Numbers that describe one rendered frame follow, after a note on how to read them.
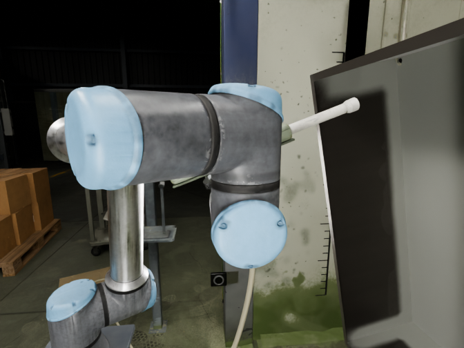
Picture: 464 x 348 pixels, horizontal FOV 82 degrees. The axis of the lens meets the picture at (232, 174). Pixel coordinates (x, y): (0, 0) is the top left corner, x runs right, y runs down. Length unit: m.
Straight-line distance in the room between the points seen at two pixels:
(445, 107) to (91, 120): 1.05
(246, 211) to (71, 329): 0.88
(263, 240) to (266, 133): 0.12
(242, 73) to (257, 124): 1.25
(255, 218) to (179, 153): 0.12
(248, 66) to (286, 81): 0.22
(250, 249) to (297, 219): 1.40
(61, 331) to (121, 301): 0.18
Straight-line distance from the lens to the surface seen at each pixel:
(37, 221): 4.09
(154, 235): 1.70
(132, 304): 1.12
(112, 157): 0.23
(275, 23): 1.64
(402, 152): 1.30
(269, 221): 0.31
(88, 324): 1.11
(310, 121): 0.68
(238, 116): 0.29
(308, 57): 1.65
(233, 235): 0.31
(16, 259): 3.48
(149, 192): 1.81
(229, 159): 0.29
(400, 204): 1.36
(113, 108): 0.24
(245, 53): 1.57
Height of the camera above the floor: 1.47
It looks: 11 degrees down
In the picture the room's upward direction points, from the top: straight up
